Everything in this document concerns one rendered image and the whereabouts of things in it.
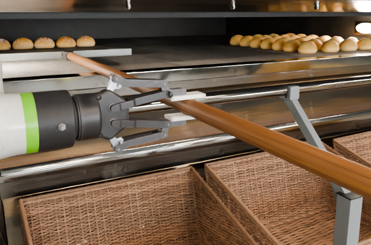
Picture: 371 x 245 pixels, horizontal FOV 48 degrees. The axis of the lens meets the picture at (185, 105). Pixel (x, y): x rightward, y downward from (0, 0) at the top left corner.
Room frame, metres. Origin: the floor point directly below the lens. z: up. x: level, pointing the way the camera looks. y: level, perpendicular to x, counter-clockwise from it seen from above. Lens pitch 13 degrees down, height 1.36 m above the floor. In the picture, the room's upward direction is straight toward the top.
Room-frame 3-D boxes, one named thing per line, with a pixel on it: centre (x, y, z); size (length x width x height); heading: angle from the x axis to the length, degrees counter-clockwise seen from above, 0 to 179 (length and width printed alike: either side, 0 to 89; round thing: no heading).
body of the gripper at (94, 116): (0.66, 0.14, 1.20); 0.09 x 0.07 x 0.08; 118
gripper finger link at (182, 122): (0.72, 0.02, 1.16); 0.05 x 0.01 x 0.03; 118
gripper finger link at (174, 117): (0.73, 0.00, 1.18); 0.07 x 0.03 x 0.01; 118
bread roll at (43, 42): (2.10, 0.71, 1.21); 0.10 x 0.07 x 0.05; 121
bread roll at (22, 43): (2.06, 0.80, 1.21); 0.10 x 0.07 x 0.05; 118
